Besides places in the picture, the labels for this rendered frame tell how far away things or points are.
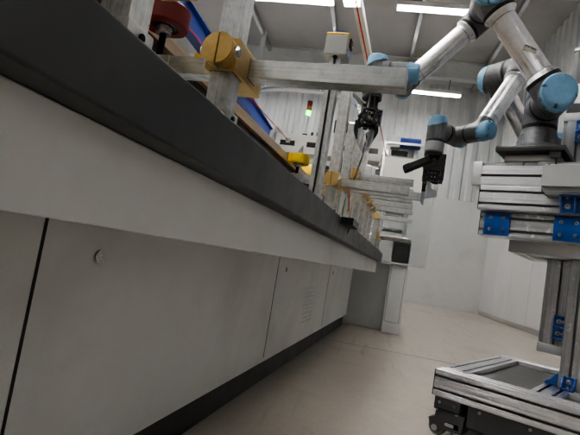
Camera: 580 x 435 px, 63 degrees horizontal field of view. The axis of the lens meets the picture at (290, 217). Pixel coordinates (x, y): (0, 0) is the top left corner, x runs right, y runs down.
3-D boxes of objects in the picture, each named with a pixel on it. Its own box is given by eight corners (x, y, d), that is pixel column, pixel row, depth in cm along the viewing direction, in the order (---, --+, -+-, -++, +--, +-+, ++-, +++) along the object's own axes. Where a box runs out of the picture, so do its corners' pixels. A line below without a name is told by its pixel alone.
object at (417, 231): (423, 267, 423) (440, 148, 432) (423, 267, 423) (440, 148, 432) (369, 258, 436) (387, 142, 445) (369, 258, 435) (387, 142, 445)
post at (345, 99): (332, 220, 169) (352, 91, 173) (330, 218, 165) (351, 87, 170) (322, 218, 170) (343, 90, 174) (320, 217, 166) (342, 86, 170)
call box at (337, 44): (348, 66, 149) (352, 43, 150) (345, 56, 142) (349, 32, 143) (326, 65, 151) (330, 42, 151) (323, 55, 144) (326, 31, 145)
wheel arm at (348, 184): (408, 198, 167) (410, 186, 167) (408, 197, 164) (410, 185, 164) (290, 184, 178) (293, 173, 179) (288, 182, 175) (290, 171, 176)
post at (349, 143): (340, 238, 193) (357, 124, 197) (338, 237, 189) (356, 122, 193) (331, 236, 193) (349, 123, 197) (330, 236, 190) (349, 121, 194)
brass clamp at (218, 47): (261, 98, 80) (267, 70, 81) (233, 64, 67) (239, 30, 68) (229, 97, 82) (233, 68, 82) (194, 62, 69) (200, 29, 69)
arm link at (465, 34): (481, 5, 187) (385, 88, 191) (486, -11, 177) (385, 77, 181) (501, 24, 185) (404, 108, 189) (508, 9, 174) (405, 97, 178)
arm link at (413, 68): (419, 72, 178) (390, 69, 181) (421, 59, 167) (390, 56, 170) (417, 91, 178) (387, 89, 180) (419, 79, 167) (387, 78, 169)
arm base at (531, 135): (563, 159, 173) (566, 133, 174) (555, 148, 161) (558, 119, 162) (519, 159, 182) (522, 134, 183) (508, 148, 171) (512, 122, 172)
